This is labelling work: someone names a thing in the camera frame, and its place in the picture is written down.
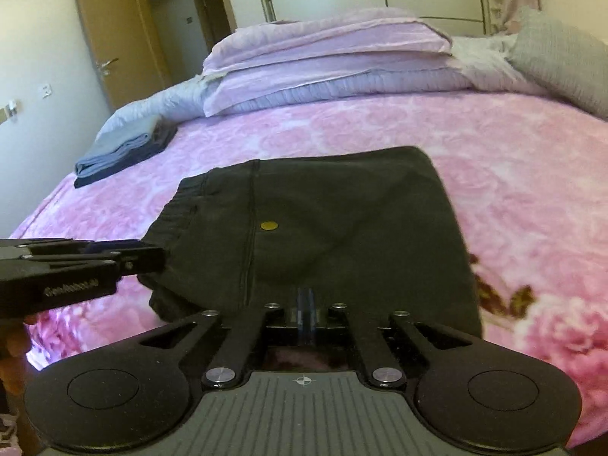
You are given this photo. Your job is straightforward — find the black trousers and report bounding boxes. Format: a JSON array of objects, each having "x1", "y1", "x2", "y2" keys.
[{"x1": 139, "y1": 146, "x2": 481, "y2": 336}]

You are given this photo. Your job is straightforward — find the person's left hand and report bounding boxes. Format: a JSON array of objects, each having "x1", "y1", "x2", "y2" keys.
[{"x1": 1, "y1": 314, "x2": 38, "y2": 395}]

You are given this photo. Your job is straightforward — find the folded dark navy garment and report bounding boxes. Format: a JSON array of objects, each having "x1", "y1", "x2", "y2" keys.
[{"x1": 74, "y1": 119, "x2": 177, "y2": 188}]

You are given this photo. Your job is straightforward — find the lower pink pillow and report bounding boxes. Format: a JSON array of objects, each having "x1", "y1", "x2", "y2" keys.
[{"x1": 203, "y1": 52, "x2": 470, "y2": 116}]

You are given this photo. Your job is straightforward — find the pink pillow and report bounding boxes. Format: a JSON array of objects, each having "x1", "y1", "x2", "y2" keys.
[
  {"x1": 203, "y1": 7, "x2": 453, "y2": 75},
  {"x1": 203, "y1": 52, "x2": 470, "y2": 116}
]

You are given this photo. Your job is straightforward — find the pink floral bedspread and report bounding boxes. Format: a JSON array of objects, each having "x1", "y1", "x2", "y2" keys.
[{"x1": 16, "y1": 92, "x2": 607, "y2": 446}]

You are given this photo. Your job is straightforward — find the wooden door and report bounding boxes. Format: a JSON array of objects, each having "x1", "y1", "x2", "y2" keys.
[{"x1": 76, "y1": 0, "x2": 171, "y2": 110}]

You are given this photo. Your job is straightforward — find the grey striped duvet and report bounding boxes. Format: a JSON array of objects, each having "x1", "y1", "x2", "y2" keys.
[{"x1": 101, "y1": 36, "x2": 549, "y2": 133}]

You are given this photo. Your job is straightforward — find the upper pink pillow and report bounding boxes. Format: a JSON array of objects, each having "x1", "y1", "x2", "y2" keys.
[{"x1": 203, "y1": 7, "x2": 453, "y2": 75}]

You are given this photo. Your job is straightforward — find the grey checked cushion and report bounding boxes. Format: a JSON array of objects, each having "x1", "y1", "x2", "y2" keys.
[{"x1": 508, "y1": 7, "x2": 607, "y2": 119}]

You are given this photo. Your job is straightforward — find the white wall plug adapter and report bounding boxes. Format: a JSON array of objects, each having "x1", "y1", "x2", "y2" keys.
[{"x1": 5, "y1": 100, "x2": 19, "y2": 117}]

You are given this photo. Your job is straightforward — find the white wall socket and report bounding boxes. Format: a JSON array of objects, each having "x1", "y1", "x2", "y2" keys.
[{"x1": 39, "y1": 84, "x2": 52, "y2": 99}]

